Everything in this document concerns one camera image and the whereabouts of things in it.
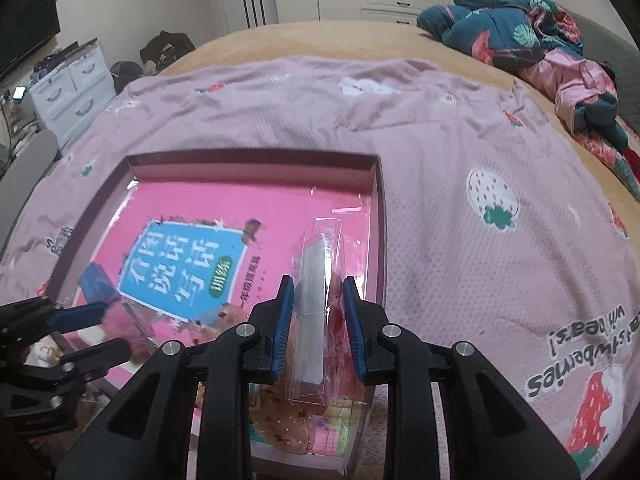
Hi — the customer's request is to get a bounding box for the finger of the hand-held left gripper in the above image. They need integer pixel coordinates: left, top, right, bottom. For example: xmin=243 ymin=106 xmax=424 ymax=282
xmin=15 ymin=338 xmax=132 ymax=386
xmin=0 ymin=296 xmax=108 ymax=348

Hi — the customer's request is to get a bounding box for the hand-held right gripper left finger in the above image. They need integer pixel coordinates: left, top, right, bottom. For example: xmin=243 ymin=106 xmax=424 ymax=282
xmin=52 ymin=275 xmax=296 ymax=480

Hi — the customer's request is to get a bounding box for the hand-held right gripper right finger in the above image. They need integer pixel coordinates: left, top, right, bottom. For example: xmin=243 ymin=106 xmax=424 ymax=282
xmin=341 ymin=276 xmax=583 ymax=480

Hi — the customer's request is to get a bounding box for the clear plastic box white card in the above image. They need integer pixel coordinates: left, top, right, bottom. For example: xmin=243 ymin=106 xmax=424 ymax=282
xmin=285 ymin=217 xmax=346 ymax=406

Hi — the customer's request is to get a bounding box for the shallow brown-rimmed pink box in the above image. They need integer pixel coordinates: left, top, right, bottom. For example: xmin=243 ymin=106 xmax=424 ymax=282
xmin=42 ymin=150 xmax=388 ymax=478

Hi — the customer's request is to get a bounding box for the small blue box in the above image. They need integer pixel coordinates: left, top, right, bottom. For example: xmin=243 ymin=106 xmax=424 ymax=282
xmin=82 ymin=265 xmax=121 ymax=303

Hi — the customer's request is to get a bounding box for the pink book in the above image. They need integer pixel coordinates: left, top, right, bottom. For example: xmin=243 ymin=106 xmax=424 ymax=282
xmin=60 ymin=175 xmax=373 ymax=461

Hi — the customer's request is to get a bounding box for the pink printed blanket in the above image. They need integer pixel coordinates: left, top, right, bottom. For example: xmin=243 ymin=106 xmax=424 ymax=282
xmin=0 ymin=55 xmax=640 ymax=480

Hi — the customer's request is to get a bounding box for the white drawer chest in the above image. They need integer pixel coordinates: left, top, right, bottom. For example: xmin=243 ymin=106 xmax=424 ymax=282
xmin=27 ymin=50 xmax=118 ymax=148

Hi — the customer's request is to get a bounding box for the small dark bag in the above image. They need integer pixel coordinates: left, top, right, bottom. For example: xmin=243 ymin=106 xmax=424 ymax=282
xmin=110 ymin=60 xmax=146 ymax=93

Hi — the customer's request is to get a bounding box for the black bag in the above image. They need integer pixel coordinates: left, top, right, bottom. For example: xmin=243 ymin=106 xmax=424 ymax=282
xmin=140 ymin=31 xmax=197 ymax=66

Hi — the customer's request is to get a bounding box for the black television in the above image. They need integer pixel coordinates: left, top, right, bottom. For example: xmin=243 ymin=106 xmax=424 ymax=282
xmin=0 ymin=0 xmax=61 ymax=81

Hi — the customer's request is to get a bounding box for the blue floral quilt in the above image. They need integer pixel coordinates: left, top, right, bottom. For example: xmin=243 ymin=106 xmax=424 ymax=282
xmin=416 ymin=0 xmax=640 ymax=186

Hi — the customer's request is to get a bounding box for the grey padded headboard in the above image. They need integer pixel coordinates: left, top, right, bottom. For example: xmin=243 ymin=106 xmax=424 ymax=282
xmin=570 ymin=10 xmax=640 ymax=131

